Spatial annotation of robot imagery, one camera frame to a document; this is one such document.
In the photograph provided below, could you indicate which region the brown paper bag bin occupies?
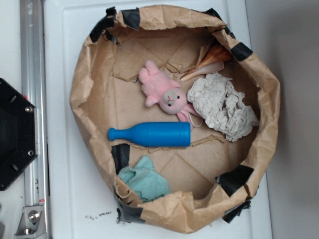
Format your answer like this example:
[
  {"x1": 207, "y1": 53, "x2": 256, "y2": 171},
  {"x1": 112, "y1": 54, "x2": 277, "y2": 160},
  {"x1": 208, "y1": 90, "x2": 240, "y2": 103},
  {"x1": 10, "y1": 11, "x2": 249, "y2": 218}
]
[{"x1": 70, "y1": 5, "x2": 280, "y2": 234}]

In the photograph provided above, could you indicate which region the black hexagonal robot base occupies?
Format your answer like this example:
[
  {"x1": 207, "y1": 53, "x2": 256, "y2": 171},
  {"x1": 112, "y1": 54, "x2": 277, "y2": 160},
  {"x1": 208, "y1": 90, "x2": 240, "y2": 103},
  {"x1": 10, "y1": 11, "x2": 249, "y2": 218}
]
[{"x1": 0, "y1": 78, "x2": 37, "y2": 191}]

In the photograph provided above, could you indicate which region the light blue terry cloth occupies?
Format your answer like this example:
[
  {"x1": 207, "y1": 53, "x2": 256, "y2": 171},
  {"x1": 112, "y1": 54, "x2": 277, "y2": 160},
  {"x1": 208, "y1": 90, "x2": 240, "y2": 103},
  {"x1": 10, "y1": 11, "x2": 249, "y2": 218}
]
[{"x1": 118, "y1": 156, "x2": 171, "y2": 203}]

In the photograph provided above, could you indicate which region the metal corner bracket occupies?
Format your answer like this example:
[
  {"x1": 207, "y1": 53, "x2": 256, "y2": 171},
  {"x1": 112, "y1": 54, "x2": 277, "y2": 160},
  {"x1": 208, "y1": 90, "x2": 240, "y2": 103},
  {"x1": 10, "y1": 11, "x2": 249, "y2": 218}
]
[{"x1": 14, "y1": 205, "x2": 47, "y2": 239}]

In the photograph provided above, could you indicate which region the crumpled white paper towel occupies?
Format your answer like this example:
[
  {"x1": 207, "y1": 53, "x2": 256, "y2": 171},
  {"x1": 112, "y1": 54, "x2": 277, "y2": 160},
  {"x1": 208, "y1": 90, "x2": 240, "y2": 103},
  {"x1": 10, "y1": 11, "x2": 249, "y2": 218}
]
[{"x1": 187, "y1": 73, "x2": 259, "y2": 142}]

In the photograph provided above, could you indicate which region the aluminium extrusion rail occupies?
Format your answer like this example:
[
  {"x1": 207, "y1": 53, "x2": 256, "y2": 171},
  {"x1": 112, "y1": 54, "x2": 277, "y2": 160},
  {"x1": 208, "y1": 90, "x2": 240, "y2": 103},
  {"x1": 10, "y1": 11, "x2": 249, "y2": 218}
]
[{"x1": 19, "y1": 0, "x2": 50, "y2": 206}]

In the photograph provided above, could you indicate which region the orange conch seashell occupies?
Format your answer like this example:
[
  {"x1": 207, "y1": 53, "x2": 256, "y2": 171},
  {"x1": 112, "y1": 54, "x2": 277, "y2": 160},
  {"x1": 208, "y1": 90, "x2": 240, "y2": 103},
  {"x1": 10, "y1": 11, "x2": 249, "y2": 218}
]
[{"x1": 181, "y1": 45, "x2": 232, "y2": 81}]

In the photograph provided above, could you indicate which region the pink plush sheep toy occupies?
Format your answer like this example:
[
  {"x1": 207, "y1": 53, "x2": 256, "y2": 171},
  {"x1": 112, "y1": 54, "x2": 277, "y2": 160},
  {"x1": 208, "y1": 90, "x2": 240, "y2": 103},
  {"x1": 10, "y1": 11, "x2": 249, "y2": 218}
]
[{"x1": 139, "y1": 60, "x2": 201, "y2": 127}]

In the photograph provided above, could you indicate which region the blue plastic bottle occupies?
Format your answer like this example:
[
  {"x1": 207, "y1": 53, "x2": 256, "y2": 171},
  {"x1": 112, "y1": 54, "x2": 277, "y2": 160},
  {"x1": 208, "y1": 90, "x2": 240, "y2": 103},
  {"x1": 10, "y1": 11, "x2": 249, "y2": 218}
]
[{"x1": 108, "y1": 122, "x2": 191, "y2": 147}]

